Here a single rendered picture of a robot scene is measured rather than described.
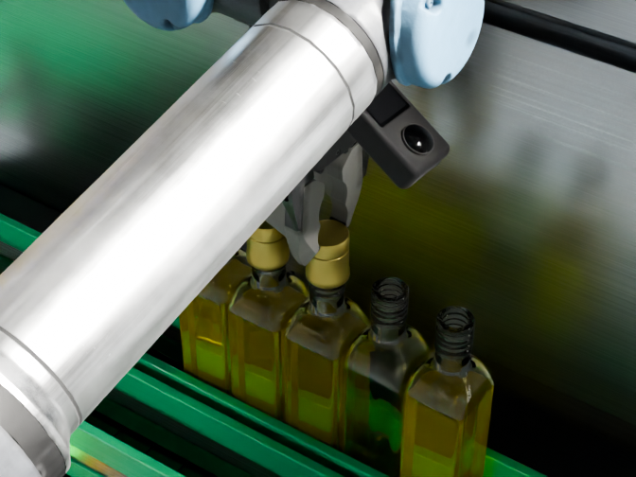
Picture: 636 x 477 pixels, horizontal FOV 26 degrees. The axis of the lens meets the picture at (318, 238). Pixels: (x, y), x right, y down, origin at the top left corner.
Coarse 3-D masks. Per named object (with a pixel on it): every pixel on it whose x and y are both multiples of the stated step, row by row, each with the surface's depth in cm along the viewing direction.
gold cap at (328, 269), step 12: (324, 228) 108; (336, 228) 108; (324, 240) 107; (336, 240) 107; (348, 240) 107; (324, 252) 107; (336, 252) 107; (348, 252) 108; (312, 264) 108; (324, 264) 107; (336, 264) 108; (348, 264) 109; (312, 276) 109; (324, 276) 108; (336, 276) 108; (348, 276) 110; (324, 288) 109
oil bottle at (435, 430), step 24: (432, 360) 108; (480, 360) 109; (408, 384) 109; (432, 384) 107; (456, 384) 106; (480, 384) 108; (408, 408) 109; (432, 408) 108; (456, 408) 106; (480, 408) 109; (408, 432) 111; (432, 432) 109; (456, 432) 108; (480, 432) 111; (408, 456) 113; (432, 456) 111; (456, 456) 110; (480, 456) 114
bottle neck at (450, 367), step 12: (444, 312) 105; (456, 312) 106; (468, 312) 105; (444, 324) 104; (456, 324) 106; (468, 324) 104; (444, 336) 104; (456, 336) 104; (468, 336) 104; (444, 348) 105; (456, 348) 105; (468, 348) 105; (444, 360) 106; (456, 360) 106; (468, 360) 106; (444, 372) 107; (456, 372) 106
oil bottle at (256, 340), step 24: (240, 288) 115; (288, 288) 115; (240, 312) 115; (264, 312) 114; (288, 312) 114; (240, 336) 117; (264, 336) 115; (240, 360) 119; (264, 360) 117; (240, 384) 121; (264, 384) 119; (264, 408) 121
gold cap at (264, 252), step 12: (264, 228) 109; (252, 240) 111; (264, 240) 110; (276, 240) 111; (252, 252) 112; (264, 252) 111; (276, 252) 111; (288, 252) 113; (252, 264) 112; (264, 264) 112; (276, 264) 112
